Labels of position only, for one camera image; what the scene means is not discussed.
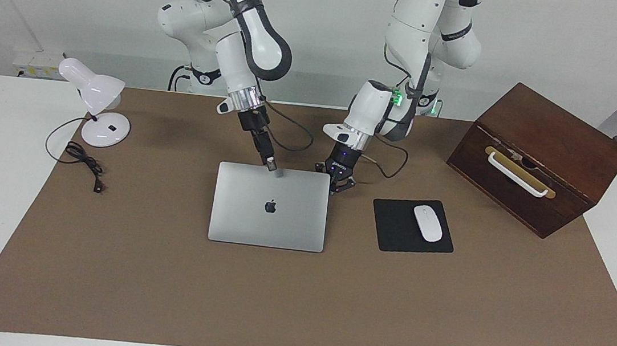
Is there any grey Apple laptop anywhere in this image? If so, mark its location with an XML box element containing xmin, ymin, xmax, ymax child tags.
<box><xmin>207</xmin><ymin>160</ymin><xmax>333</xmax><ymax>254</ymax></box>

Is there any brass handle plate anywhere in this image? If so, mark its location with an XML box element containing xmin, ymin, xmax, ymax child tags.
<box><xmin>480</xmin><ymin>145</ymin><xmax>561</xmax><ymax>201</ymax></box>

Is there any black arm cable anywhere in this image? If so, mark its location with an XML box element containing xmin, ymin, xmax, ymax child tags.
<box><xmin>137</xmin><ymin>0</ymin><xmax>329</xmax><ymax>155</ymax></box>
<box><xmin>359</xmin><ymin>0</ymin><xmax>425</xmax><ymax>181</ymax></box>

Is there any white box handle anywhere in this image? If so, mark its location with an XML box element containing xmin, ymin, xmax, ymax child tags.
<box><xmin>483</xmin><ymin>150</ymin><xmax>553</xmax><ymax>199</ymax></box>

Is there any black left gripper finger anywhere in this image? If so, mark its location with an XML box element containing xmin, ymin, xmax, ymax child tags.
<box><xmin>312</xmin><ymin>162</ymin><xmax>339</xmax><ymax>195</ymax></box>
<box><xmin>335</xmin><ymin>176</ymin><xmax>358</xmax><ymax>197</ymax></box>

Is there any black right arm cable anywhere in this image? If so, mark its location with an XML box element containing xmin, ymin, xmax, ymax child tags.
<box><xmin>137</xmin><ymin>0</ymin><xmax>329</xmax><ymax>155</ymax></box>

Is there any black mouse pad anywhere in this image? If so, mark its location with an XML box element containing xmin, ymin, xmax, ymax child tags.
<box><xmin>368</xmin><ymin>194</ymin><xmax>459</xmax><ymax>259</ymax></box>

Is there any brown table mat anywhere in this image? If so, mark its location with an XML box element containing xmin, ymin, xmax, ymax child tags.
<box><xmin>0</xmin><ymin>72</ymin><xmax>617</xmax><ymax>346</ymax></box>

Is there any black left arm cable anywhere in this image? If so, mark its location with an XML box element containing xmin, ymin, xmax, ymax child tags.
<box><xmin>359</xmin><ymin>0</ymin><xmax>425</xmax><ymax>181</ymax></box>

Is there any white desk lamp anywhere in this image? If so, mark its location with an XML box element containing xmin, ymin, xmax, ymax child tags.
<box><xmin>50</xmin><ymin>56</ymin><xmax>138</xmax><ymax>151</ymax></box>

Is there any dark brown wooden box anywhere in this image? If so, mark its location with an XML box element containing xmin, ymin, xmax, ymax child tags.
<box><xmin>439</xmin><ymin>76</ymin><xmax>617</xmax><ymax>247</ymax></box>

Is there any white wall power strip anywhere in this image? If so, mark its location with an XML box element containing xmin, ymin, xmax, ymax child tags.
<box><xmin>11</xmin><ymin>46</ymin><xmax>65</xmax><ymax>82</ymax></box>

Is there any white computer mouse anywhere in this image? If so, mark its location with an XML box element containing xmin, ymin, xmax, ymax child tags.
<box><xmin>411</xmin><ymin>204</ymin><xmax>447</xmax><ymax>245</ymax></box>

